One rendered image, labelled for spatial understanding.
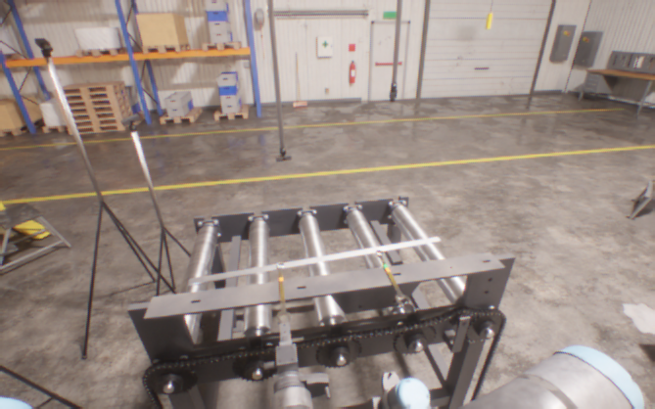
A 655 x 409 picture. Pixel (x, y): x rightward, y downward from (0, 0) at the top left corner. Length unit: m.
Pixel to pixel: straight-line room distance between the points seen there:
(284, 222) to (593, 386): 1.72
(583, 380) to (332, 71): 9.77
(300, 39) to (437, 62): 4.18
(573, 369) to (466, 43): 11.08
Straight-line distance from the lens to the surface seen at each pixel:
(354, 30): 10.14
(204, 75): 10.02
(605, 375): 0.60
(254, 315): 1.36
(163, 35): 8.69
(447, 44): 11.14
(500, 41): 12.10
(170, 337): 1.25
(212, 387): 1.92
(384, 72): 10.41
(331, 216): 2.05
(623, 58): 12.83
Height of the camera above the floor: 1.89
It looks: 28 degrees down
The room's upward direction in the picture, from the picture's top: 1 degrees counter-clockwise
